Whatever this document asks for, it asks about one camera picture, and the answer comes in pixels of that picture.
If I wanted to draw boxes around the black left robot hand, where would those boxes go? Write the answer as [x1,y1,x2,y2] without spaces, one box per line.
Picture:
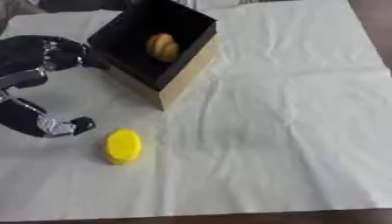
[0,35,98,138]

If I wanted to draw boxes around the tan cardboard box black inside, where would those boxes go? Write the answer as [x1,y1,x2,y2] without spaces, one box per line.
[86,0,222,112]

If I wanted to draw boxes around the yellow oval block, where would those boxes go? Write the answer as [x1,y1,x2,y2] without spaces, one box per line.
[104,128,144,165]

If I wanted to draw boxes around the tan round bread toy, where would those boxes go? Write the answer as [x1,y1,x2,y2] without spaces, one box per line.
[143,32,183,63]

